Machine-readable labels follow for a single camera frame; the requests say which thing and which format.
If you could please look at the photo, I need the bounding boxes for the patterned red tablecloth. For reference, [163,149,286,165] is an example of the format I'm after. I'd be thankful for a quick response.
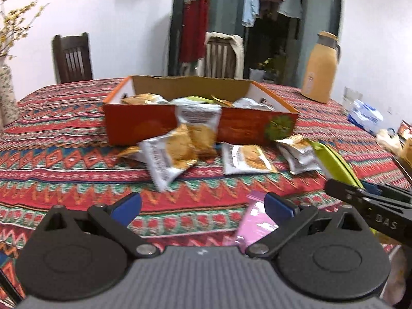
[0,77,412,309]

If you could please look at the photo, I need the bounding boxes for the red tassel hanging decoration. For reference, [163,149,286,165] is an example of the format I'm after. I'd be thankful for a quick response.
[179,0,211,63]

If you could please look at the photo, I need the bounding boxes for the white grey snack pack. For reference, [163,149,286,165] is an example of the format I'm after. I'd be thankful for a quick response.
[232,97,274,111]

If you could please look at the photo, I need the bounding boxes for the chair with beige cloth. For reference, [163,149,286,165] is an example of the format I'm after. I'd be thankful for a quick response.
[196,32,244,80]

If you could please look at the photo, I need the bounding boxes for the dark wooden chair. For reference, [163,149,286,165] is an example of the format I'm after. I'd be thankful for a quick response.
[52,32,93,84]

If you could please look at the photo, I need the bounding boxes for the long green snack bar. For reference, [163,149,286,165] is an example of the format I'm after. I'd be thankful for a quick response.
[310,141,364,188]

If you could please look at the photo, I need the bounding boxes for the hanging blue shirt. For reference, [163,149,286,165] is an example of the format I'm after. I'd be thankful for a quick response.
[242,0,260,28]

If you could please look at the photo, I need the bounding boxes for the floral vase yellow twigs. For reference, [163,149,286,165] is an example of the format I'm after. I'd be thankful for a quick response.
[0,0,49,127]

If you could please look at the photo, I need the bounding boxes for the pink snack pack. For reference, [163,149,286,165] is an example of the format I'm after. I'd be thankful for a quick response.
[223,191,278,252]

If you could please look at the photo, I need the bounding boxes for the oat crisp pack against box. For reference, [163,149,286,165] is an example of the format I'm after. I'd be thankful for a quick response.
[175,104,222,158]

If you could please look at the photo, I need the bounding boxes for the oat crisp pack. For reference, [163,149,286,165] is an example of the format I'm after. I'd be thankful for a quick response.
[276,135,321,175]
[139,124,198,192]
[175,104,222,158]
[221,143,277,175]

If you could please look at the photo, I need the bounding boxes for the white blue tissue pack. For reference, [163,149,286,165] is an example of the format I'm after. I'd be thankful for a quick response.
[347,100,383,136]

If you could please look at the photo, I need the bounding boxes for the oat crisp pack on pile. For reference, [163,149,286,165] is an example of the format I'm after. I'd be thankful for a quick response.
[139,124,198,192]

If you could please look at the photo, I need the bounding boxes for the large orange snack bag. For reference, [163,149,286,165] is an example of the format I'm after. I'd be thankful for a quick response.
[212,95,233,107]

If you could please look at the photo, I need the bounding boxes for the drinking glass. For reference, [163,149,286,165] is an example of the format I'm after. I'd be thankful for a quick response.
[342,87,363,111]

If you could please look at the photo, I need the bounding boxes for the orange thermos jug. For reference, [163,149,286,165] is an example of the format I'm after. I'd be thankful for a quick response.
[301,31,341,103]

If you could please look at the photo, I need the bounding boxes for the orange pumpkin cardboard box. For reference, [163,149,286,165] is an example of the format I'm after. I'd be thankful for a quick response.
[103,75,299,146]

